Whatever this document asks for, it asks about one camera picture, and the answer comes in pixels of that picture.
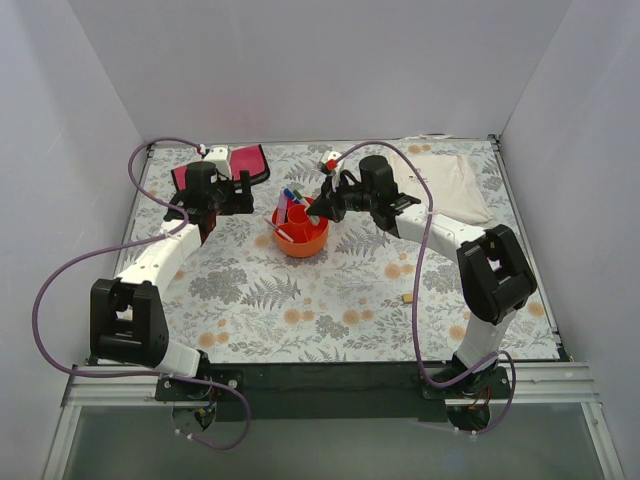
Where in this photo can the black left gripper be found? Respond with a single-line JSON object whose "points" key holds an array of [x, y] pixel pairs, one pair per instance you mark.
{"points": [[238, 192]]}

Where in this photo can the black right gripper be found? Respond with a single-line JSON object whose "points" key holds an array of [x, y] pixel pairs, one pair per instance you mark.
{"points": [[338, 200]]}

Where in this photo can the lilac pastel highlighter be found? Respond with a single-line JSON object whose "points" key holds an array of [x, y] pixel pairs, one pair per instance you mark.
{"points": [[281, 213]]}

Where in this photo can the blue cap white marker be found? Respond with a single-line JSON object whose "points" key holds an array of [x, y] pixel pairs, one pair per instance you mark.
{"points": [[291, 196]]}

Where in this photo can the thin lilac pen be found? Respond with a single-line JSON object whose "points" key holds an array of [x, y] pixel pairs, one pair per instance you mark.
{"points": [[279, 231]]}

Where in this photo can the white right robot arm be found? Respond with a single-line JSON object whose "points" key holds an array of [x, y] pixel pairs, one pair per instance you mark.
{"points": [[496, 278]]}

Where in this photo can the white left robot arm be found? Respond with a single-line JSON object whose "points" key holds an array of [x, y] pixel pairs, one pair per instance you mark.
{"points": [[127, 318]]}

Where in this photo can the orange round desk organizer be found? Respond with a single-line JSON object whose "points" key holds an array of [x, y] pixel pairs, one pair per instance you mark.
{"points": [[307, 239]]}

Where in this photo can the cream folded t-shirt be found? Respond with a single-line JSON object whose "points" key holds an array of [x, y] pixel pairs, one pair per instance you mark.
{"points": [[451, 182]]}

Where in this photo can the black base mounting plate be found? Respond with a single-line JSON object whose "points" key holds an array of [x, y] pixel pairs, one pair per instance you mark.
{"points": [[323, 391]]}

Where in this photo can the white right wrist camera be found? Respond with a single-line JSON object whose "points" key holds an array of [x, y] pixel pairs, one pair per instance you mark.
{"points": [[331, 165]]}

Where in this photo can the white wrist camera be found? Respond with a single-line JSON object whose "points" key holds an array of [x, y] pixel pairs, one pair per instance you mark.
{"points": [[219, 155], [331, 165]]}

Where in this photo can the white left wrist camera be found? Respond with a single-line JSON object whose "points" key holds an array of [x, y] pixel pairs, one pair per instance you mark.
{"points": [[219, 155]]}

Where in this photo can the aluminium frame rail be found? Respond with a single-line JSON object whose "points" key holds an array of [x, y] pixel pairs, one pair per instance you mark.
{"points": [[536, 383]]}

